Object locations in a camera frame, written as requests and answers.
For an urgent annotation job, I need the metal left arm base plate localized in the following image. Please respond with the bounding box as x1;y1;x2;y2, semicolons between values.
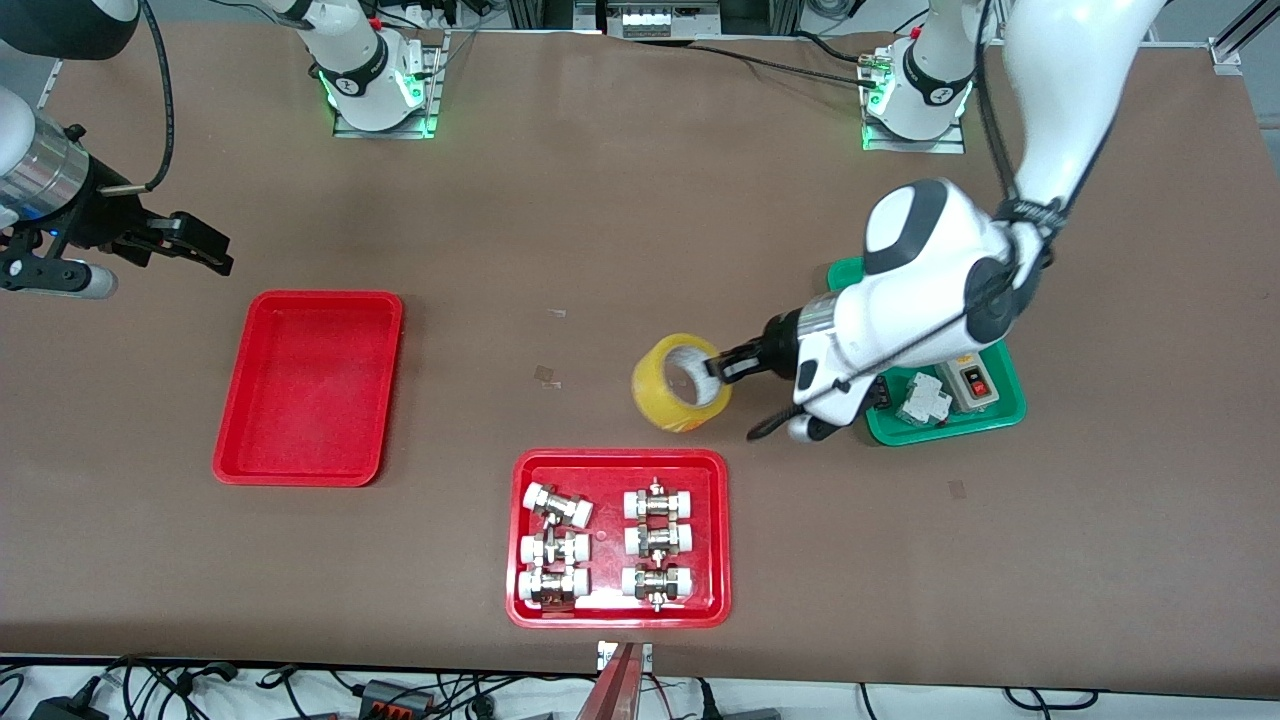
862;40;968;155

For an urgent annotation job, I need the white power strip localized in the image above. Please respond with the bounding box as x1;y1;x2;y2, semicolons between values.
600;0;723;41

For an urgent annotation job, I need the yellow tape roll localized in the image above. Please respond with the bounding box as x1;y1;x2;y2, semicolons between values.
631;333;734;435

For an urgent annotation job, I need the grey push button switch box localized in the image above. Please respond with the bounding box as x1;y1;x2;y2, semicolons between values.
935;355;1004;414

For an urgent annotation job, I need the black floor cable bundle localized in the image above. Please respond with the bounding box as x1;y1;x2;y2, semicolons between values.
100;655;241;701

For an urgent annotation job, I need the black power adapter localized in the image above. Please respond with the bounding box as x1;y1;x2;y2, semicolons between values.
28;695;109;720

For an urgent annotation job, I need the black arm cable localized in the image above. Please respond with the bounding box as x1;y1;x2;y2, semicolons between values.
745;0;1061;443
100;0;176;196

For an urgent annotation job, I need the red tray holding valves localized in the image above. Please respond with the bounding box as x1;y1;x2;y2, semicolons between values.
505;448;732;630

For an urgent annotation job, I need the metal valve with white caps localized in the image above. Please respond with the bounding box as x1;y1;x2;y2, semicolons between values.
519;528;592;567
523;482;594;529
517;566;591;609
621;563;695;613
623;480;695;521
624;520;695;559

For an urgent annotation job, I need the red and grey profile bar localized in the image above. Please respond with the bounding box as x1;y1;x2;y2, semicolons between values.
575;645;646;720

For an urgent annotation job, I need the aluminium corner profile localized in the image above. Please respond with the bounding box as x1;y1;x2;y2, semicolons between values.
1208;0;1280;76

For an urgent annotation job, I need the empty red plastic tray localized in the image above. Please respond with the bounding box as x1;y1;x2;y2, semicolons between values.
212;290;405;488

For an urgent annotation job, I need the white circuit breaker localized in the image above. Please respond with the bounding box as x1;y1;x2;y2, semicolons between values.
896;372;953;428

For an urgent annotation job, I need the green plastic tray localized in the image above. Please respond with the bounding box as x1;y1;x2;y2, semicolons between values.
826;257;1028;447

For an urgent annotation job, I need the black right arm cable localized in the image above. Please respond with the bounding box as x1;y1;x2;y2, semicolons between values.
100;0;176;196

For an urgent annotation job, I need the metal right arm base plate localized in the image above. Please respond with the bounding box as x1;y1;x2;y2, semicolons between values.
333;30;448;141

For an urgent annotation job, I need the long black table cable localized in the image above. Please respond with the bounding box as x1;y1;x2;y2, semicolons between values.
690;40;886;91

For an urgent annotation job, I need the aluminium frame profile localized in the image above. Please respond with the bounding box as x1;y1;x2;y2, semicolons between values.
505;0;576;31

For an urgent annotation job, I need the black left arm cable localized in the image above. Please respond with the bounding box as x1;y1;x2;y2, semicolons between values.
745;0;1061;443

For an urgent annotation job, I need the grey adapter with red parts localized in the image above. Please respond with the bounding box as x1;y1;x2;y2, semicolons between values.
355;680;436;719

